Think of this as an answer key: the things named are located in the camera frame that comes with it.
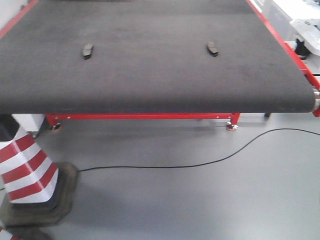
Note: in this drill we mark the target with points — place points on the grey brake pad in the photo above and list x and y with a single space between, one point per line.
87 51
212 49

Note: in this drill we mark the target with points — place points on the dark grey conveyor belt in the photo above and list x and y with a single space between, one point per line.
150 62

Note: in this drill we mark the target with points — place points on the red white traffic cone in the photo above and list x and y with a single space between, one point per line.
38 191

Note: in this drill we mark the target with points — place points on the red conveyor frame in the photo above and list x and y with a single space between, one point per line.
175 116

